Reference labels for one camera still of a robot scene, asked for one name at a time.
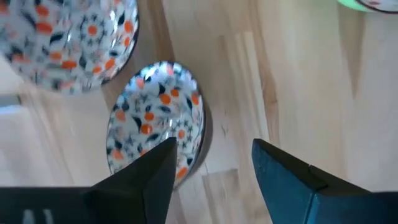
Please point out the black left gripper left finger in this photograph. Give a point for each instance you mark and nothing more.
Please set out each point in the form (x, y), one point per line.
(130, 199)

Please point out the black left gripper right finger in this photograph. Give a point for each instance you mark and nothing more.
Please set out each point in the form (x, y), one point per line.
(289, 193)

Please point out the small dark bowl orange print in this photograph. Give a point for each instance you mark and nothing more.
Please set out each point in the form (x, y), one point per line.
(155, 109)

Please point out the large dark bowl orange print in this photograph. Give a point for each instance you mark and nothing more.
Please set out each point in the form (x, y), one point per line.
(62, 40)

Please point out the green bowl red fruit print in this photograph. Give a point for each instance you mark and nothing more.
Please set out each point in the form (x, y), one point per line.
(351, 5)

